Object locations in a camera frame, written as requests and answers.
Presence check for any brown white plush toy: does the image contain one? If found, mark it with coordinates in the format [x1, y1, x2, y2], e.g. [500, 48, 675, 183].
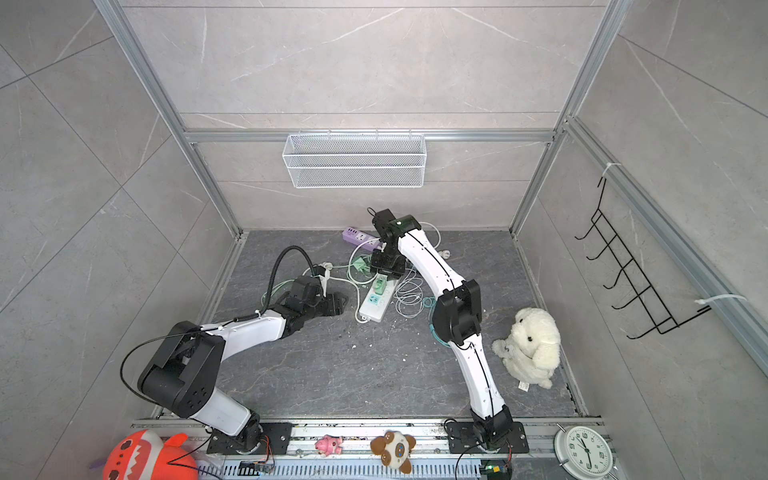
[370, 430, 417, 474]

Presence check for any white strip power cord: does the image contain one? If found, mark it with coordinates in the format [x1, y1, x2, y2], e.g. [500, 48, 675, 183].
[317, 260, 370, 325]

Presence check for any white coiled power cord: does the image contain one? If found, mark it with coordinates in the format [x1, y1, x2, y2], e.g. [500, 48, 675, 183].
[419, 221, 450, 259]

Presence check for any white pastel power strip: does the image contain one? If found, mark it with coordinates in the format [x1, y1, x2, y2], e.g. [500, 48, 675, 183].
[358, 277, 399, 323]

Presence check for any white analog clock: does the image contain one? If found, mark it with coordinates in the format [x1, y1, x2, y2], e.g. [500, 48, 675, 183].
[554, 426, 614, 480]

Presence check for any teal cable bundle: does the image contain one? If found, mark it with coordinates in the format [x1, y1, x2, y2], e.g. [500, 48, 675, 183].
[422, 296, 451, 349]

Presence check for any white charger with cable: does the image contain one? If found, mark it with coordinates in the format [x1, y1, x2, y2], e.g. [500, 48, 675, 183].
[394, 269, 426, 319]

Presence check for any small pink plush toy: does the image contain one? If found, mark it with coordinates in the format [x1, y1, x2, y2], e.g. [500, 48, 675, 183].
[314, 435, 343, 457]

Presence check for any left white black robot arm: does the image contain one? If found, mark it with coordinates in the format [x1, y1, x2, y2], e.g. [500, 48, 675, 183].
[119, 245, 349, 453]

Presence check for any white wire mesh basket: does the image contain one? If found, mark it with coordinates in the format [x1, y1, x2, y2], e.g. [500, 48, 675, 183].
[282, 133, 428, 189]

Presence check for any white plush dog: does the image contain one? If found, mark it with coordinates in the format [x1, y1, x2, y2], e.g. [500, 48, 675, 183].
[491, 307, 561, 390]

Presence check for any red monster plush toy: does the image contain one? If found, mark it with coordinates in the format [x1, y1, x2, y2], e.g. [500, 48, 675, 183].
[102, 430, 200, 480]

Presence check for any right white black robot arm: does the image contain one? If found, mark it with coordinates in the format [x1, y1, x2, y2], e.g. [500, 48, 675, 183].
[368, 209, 514, 450]

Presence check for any black wall hook rack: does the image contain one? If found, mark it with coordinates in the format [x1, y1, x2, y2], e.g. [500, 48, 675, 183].
[574, 178, 712, 340]

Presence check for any purple power strip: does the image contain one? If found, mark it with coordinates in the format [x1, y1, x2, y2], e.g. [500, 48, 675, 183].
[342, 227, 381, 252]

